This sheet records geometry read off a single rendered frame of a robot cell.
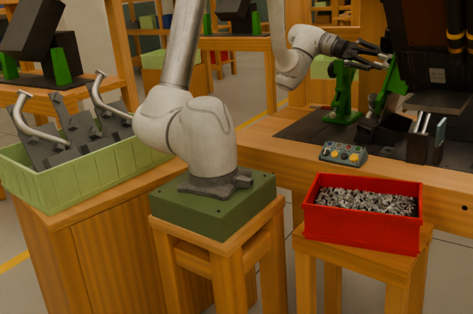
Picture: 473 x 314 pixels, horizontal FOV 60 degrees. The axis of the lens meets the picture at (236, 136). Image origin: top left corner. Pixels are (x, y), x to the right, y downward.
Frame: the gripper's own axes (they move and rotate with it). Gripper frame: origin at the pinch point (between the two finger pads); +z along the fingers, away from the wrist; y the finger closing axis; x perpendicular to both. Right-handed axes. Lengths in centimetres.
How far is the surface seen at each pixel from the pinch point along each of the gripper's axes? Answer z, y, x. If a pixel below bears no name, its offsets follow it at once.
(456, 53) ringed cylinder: 24.9, -6.9, -29.9
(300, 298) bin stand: 14, -89, -1
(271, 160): -21, -52, 5
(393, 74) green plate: 6.7, -7.0, -6.3
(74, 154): -91, -91, -15
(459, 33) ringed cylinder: 24.3, -5.1, -36.5
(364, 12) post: -22.5, 26.3, 11.6
